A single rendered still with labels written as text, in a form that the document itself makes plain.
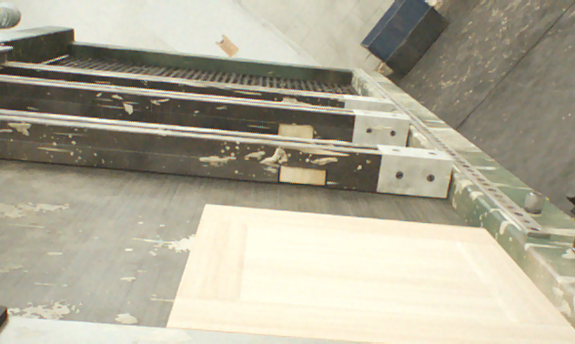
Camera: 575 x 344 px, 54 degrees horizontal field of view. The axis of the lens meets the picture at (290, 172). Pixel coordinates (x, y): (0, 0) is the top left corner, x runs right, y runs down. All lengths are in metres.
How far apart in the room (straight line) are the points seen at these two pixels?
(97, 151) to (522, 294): 0.69
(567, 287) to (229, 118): 0.83
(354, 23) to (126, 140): 5.18
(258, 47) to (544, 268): 4.07
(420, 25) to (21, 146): 4.36
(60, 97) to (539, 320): 1.06
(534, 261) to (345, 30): 5.41
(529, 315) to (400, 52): 4.50
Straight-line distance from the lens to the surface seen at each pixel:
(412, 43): 5.10
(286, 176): 0.98
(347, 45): 6.08
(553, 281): 0.71
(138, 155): 0.99
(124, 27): 6.26
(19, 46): 1.97
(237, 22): 4.64
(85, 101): 1.34
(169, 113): 1.30
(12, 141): 1.05
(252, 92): 1.47
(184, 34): 4.70
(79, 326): 0.51
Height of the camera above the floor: 1.34
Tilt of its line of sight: 12 degrees down
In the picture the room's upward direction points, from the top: 53 degrees counter-clockwise
